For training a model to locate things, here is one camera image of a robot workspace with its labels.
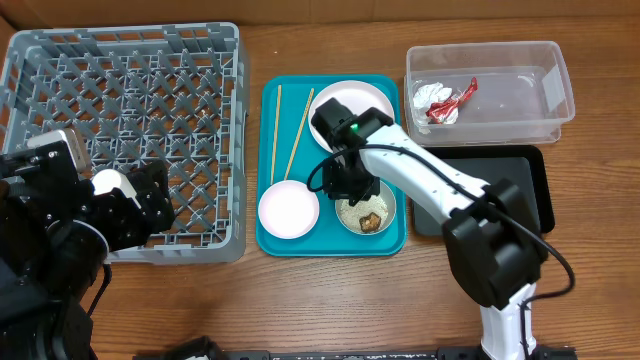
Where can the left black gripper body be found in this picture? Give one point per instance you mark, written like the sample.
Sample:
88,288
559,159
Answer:
120,229

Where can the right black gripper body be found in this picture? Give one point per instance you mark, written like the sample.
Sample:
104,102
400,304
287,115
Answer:
356,186

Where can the white cup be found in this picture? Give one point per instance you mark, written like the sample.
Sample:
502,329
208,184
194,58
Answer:
109,179

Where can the grey-green bowl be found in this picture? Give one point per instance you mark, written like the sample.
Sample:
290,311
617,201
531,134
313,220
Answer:
383,204

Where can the brown food chunk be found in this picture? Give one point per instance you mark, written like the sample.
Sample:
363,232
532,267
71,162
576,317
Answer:
370,223

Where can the wooden chopstick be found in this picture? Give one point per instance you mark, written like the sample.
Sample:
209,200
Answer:
299,133
275,134

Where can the red snack wrapper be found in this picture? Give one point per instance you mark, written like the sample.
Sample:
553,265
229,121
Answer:
447,112

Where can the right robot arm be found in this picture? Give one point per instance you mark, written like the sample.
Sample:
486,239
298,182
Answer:
494,246

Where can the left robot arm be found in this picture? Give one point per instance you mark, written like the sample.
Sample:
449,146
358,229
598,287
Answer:
56,233

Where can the black waste tray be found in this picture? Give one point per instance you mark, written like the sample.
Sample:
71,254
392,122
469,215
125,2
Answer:
523,165

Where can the teal plastic tray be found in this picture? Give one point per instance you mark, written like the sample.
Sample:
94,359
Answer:
328,237

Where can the small pink plate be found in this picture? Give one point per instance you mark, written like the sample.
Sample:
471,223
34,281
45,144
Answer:
288,210

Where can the large white plate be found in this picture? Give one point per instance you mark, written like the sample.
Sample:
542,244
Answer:
357,96

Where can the grey plastic dish rack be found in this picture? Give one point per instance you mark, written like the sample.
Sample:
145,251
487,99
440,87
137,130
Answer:
175,93

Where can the crumpled white tissue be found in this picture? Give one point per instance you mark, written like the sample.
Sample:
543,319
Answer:
425,96

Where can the clear plastic bin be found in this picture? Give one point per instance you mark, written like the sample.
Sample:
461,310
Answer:
524,95

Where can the black bar at table edge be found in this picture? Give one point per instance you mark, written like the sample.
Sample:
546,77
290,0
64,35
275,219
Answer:
205,348

